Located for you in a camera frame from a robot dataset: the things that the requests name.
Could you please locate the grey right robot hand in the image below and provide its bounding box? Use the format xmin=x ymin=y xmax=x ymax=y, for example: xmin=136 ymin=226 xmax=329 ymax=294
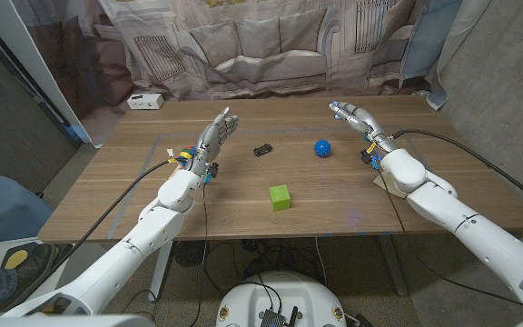
xmin=328 ymin=100 xmax=399 ymax=154

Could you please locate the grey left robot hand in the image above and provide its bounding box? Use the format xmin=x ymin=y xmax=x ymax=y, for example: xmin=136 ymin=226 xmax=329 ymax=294
xmin=188 ymin=106 xmax=240 ymax=178

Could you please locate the blue spiky stress ball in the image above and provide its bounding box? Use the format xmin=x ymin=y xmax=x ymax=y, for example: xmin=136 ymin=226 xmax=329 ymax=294
xmin=313 ymin=139 xmax=332 ymax=159

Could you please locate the green sticky note block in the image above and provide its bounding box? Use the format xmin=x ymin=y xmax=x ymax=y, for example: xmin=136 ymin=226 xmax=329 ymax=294
xmin=269 ymin=183 xmax=291 ymax=212

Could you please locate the white paper sheet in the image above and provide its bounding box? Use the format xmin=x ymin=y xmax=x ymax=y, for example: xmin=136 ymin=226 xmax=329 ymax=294
xmin=372 ymin=174 xmax=408 ymax=199

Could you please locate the white power strip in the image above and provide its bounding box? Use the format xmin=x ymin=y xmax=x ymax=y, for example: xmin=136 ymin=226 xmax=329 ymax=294
xmin=126 ymin=93 xmax=165 ymax=111

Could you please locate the printed sofa backdrop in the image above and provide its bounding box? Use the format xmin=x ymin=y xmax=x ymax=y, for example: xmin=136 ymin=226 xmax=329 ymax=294
xmin=10 ymin=0 xmax=465 ymax=149

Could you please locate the black round fan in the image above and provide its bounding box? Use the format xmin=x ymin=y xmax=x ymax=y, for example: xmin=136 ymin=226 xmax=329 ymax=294
xmin=173 ymin=239 xmax=212 ymax=268

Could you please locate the pale cloth curtain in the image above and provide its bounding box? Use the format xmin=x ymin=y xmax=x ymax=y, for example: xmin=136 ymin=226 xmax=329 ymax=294
xmin=426 ymin=0 xmax=493 ymax=111

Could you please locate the white table leg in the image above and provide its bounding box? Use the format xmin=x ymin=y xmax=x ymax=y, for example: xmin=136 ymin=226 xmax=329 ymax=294
xmin=148 ymin=240 xmax=174 ymax=301

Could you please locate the grey table leg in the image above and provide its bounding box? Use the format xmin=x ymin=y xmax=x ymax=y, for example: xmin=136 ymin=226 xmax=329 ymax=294
xmin=377 ymin=234 xmax=409 ymax=297

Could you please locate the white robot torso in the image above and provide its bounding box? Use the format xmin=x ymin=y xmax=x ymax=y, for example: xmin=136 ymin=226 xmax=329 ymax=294
xmin=215 ymin=271 xmax=348 ymax=327

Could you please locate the black computer module with antenna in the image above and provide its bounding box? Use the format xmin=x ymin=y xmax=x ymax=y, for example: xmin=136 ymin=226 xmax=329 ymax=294
xmin=259 ymin=306 xmax=300 ymax=327

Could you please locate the blue bin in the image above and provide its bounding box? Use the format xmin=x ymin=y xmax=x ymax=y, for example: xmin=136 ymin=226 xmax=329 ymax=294
xmin=0 ymin=174 xmax=54 ymax=258

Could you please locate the yellow and black foot pedal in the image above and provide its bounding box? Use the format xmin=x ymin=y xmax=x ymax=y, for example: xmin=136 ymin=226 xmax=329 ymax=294
xmin=0 ymin=247 xmax=32 ymax=270

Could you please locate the thin black left wrist cable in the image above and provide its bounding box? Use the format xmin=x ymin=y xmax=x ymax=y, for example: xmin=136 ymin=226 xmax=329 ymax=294
xmin=195 ymin=183 xmax=209 ymax=327

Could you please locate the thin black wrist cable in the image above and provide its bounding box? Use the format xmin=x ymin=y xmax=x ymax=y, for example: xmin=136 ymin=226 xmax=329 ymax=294
xmin=195 ymin=183 xmax=209 ymax=327
xmin=379 ymin=168 xmax=523 ymax=316

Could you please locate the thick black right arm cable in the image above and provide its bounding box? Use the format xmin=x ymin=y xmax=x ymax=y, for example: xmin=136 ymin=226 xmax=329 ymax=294
xmin=389 ymin=128 xmax=523 ymax=213

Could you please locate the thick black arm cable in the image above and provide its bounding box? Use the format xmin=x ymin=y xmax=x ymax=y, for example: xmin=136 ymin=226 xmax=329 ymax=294
xmin=389 ymin=128 xmax=523 ymax=213
xmin=50 ymin=157 xmax=174 ymax=272

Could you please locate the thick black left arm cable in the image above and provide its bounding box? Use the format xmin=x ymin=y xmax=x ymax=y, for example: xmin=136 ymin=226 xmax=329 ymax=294
xmin=50 ymin=157 xmax=174 ymax=272

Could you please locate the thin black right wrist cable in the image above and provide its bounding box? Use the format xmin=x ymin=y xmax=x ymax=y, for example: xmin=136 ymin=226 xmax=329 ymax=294
xmin=379 ymin=168 xmax=523 ymax=316

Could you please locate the white partition frame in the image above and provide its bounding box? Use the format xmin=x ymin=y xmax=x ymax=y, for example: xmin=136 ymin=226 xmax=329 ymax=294
xmin=0 ymin=0 xmax=102 ymax=149

